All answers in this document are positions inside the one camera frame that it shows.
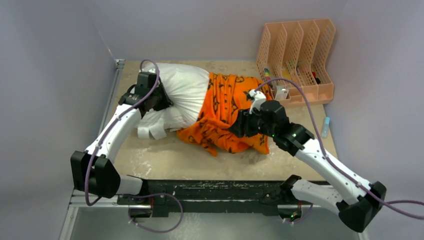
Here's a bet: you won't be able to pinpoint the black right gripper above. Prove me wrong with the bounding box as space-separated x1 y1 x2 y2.
229 105 278 139

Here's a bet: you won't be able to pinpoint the white pillow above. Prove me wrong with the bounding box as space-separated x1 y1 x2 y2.
136 62 210 140

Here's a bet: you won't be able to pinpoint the orange patterned pillowcase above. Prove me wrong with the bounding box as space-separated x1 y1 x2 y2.
176 72 270 156

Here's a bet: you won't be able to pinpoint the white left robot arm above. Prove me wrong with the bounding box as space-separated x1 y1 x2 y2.
70 71 173 205

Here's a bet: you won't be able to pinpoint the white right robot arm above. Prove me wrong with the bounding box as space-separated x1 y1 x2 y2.
228 100 387 233

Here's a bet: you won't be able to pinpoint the small white red box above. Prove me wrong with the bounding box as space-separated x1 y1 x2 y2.
274 85 289 101

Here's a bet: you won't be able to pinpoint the set of coloured markers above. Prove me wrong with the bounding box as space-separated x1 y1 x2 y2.
264 68 274 90

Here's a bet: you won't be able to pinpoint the yellow notepad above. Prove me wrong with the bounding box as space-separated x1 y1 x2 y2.
281 67 293 81

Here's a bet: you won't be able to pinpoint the light blue glue stick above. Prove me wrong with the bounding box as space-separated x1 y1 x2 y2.
321 116 331 138

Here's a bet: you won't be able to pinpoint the red black round object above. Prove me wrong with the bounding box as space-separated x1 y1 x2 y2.
311 71 321 85

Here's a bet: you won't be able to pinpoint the pink desk file organizer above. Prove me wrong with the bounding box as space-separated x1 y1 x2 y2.
256 18 336 107

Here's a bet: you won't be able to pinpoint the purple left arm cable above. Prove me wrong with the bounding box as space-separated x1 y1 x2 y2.
84 59 161 207

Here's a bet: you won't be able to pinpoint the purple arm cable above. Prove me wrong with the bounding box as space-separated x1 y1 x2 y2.
84 59 161 207
255 77 424 221

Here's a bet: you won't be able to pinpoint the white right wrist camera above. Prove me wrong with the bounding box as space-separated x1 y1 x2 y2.
247 89 267 115

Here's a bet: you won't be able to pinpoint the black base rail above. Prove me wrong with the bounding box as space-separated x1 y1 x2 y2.
115 178 332 218

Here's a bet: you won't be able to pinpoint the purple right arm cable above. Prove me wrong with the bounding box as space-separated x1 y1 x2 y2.
255 77 424 221

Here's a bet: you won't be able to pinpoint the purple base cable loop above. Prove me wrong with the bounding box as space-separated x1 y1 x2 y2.
127 193 184 234

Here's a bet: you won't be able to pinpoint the aluminium frame rails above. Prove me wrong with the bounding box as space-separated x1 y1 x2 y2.
59 59 143 240

